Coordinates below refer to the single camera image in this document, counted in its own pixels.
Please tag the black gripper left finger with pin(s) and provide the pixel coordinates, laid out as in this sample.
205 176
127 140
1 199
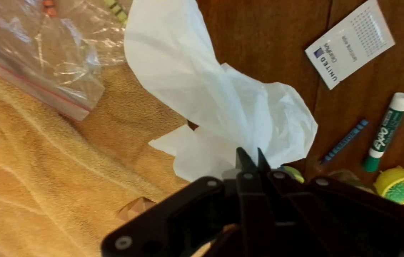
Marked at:
248 215

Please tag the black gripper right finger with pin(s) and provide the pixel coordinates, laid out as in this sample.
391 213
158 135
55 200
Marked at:
305 215

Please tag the white paper towel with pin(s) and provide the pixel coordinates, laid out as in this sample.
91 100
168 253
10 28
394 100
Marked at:
210 95

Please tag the orange towel with bag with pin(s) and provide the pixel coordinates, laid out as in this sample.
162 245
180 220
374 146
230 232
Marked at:
44 190

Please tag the blue pen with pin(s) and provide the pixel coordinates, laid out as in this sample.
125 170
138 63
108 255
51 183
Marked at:
345 140

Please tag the yellow cup green inside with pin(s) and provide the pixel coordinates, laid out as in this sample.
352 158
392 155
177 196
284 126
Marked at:
398 186

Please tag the green white dry-erase marker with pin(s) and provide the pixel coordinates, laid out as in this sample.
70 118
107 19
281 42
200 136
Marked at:
385 133

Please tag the clear plastic zip bag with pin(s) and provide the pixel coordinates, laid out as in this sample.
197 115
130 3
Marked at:
44 58

